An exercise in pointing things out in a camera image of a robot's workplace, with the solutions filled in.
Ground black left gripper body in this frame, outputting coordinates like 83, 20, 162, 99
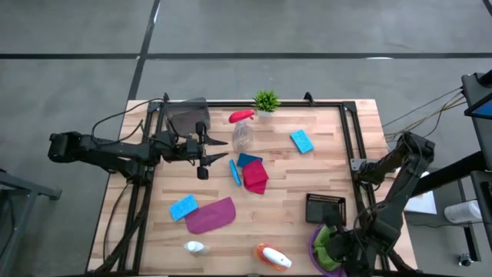
161, 121, 211, 181

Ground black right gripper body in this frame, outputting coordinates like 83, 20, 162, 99
327, 229, 364, 266

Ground green microfiber cloth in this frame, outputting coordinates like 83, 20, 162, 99
313, 225, 341, 272

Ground clear spray bottle red trigger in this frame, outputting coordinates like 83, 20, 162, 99
228, 108, 256, 153

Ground red cloth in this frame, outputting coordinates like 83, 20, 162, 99
241, 159, 270, 195

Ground magenta cloth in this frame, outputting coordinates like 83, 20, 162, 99
184, 196, 237, 235

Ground orange cleaner bottle white cap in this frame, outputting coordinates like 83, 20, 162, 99
252, 242, 293, 272

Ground small white bottle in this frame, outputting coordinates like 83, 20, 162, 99
183, 240, 211, 255

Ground gray translucent caddy bin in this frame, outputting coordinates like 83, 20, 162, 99
165, 97, 211, 138

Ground purple plastic bowl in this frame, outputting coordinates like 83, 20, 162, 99
307, 223, 349, 277

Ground black mesh basket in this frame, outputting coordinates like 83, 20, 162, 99
305, 192, 347, 227

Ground green plant white pot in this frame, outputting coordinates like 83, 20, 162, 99
252, 89, 281, 118

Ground white paper sheet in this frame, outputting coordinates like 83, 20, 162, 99
403, 171, 438, 215

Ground white cylinder roll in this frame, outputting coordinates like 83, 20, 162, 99
444, 199, 484, 225

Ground black metal beam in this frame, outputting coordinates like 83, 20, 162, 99
399, 152, 492, 201

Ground gray metal table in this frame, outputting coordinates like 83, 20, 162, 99
0, 169, 62, 277

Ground laptop with blue screen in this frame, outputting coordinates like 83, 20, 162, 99
464, 92, 492, 120

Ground black equipment cart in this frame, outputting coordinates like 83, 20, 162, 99
459, 71, 492, 266

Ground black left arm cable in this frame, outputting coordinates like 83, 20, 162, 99
90, 97, 167, 148

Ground black aluminium table frame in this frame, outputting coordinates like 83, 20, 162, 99
91, 98, 416, 276

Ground tan cable bundle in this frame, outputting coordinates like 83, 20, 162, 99
382, 87, 464, 142

